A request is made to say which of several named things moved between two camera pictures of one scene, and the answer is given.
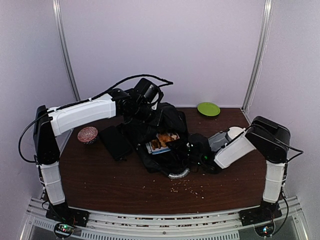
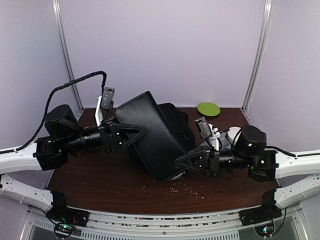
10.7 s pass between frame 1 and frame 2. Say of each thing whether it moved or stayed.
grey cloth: stayed
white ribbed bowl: stayed
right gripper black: moved
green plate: stayed
